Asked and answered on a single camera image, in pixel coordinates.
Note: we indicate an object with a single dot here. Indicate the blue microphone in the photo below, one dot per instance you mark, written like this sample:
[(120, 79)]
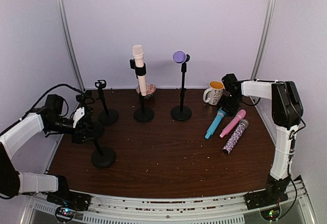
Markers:
[(215, 123)]

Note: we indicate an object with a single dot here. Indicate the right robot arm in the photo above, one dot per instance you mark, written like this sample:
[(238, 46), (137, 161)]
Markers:
[(275, 190)]

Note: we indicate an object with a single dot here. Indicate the black stand of blue microphone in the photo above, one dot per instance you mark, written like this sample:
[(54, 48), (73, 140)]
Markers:
[(102, 157)]

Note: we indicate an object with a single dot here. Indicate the aluminium right rear frame post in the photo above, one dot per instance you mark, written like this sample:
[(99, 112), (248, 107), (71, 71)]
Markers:
[(270, 9)]

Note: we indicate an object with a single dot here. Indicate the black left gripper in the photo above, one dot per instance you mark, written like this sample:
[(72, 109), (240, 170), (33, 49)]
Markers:
[(78, 136)]

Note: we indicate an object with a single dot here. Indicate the cream white microphone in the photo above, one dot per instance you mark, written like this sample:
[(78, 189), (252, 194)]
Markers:
[(138, 54)]

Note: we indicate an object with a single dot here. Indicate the black clamp microphone stand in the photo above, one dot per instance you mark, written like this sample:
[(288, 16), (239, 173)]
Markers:
[(108, 116)]

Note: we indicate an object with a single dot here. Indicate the white floral mug yellow inside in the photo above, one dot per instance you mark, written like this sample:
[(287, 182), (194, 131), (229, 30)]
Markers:
[(213, 93)]

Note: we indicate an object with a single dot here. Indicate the black stand of purple microphone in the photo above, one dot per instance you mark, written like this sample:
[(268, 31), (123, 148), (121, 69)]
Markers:
[(182, 112)]

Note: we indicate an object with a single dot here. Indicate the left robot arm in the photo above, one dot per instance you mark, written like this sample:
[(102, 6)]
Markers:
[(47, 119)]

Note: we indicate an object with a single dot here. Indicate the aluminium left rear frame post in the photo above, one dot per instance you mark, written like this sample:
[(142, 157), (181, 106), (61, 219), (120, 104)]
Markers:
[(69, 43)]

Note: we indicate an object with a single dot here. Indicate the black stand of cream microphone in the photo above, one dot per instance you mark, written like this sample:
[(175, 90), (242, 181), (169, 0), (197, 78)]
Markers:
[(142, 114)]

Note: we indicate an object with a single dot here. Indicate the glitter purple silver microphone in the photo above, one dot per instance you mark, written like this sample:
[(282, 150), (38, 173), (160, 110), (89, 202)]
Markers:
[(235, 137)]

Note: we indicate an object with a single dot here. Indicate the aluminium frame post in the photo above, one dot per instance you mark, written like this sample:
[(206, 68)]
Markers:
[(69, 43), (270, 9)]

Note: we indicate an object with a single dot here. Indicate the black stand of glitter microphone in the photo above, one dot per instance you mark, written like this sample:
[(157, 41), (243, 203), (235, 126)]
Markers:
[(86, 99)]

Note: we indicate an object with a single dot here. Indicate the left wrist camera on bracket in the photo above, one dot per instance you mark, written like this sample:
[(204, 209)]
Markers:
[(82, 115)]

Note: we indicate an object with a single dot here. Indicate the pink microphone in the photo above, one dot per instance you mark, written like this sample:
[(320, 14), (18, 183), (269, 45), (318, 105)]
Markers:
[(240, 115)]

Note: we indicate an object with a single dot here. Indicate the red patterned ceramic bowl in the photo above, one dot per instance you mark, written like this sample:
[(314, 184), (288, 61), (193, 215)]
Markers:
[(151, 88)]

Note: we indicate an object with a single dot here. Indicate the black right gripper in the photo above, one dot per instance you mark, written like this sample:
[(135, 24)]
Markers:
[(231, 112)]

